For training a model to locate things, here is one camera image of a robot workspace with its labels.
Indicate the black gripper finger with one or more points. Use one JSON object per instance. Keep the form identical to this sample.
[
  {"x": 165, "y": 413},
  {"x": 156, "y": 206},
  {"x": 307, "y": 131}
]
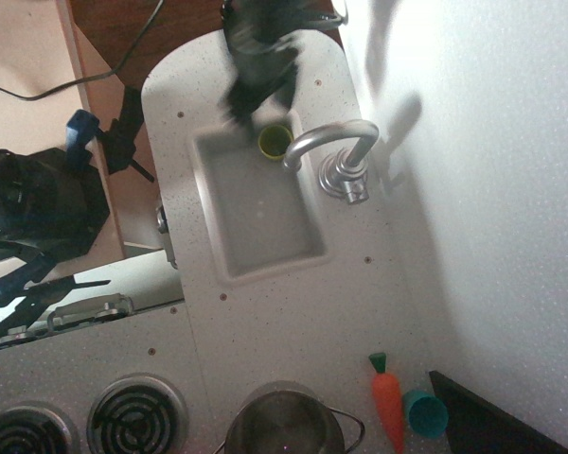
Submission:
[
  {"x": 283, "y": 85},
  {"x": 244, "y": 122}
]

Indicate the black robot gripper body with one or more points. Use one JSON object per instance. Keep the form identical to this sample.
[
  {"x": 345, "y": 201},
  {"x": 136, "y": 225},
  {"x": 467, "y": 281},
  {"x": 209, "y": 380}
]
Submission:
[{"x": 257, "y": 36}]

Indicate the silver curved faucet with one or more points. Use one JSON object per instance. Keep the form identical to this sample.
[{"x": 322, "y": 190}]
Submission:
[{"x": 342, "y": 175}]

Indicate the yellow-green plastic cup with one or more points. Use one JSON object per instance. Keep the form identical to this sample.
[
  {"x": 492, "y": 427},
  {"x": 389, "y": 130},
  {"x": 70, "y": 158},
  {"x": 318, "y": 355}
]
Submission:
[{"x": 274, "y": 140}]

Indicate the white toy sink basin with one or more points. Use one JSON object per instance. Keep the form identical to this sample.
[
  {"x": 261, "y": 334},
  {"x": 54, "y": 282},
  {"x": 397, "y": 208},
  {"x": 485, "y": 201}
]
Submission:
[{"x": 262, "y": 219}]

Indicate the silver cabinet knob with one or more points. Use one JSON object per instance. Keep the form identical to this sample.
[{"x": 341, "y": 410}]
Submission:
[{"x": 162, "y": 222}]

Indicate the blue clamp upper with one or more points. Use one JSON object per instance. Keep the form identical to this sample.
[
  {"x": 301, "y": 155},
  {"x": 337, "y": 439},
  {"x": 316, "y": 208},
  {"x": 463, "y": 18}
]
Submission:
[{"x": 80, "y": 130}]

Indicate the blue clamp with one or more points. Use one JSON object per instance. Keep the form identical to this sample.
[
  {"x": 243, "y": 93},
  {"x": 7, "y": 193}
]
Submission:
[
  {"x": 80, "y": 130},
  {"x": 13, "y": 284}
]

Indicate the blue clamp lower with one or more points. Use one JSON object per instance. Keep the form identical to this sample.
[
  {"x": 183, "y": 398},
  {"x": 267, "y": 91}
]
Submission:
[{"x": 13, "y": 284}]

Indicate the orange toy carrot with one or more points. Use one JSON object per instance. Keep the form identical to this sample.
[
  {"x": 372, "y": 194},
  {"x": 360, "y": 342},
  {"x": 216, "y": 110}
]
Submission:
[{"x": 386, "y": 394}]

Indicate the stainless steel pot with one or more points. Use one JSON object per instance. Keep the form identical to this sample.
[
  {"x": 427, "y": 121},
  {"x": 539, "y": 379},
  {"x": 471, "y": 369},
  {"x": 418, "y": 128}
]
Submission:
[{"x": 288, "y": 421}]

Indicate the black coil burner right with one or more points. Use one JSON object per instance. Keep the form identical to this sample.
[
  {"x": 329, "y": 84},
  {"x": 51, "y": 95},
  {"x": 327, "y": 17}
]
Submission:
[{"x": 138, "y": 414}]

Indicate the black coil burner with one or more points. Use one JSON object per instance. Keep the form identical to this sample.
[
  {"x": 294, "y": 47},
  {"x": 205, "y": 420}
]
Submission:
[
  {"x": 138, "y": 414},
  {"x": 35, "y": 427}
]

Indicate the teal plastic cup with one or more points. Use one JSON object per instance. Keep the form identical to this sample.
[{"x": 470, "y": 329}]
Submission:
[{"x": 425, "y": 414}]

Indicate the black panel corner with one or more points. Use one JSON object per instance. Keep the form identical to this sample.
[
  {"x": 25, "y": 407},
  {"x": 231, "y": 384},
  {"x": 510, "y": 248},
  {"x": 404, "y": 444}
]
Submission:
[{"x": 477, "y": 426}]

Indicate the black coil burner left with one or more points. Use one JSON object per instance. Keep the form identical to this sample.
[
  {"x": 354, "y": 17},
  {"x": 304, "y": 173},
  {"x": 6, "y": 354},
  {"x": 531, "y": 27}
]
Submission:
[{"x": 35, "y": 427}]

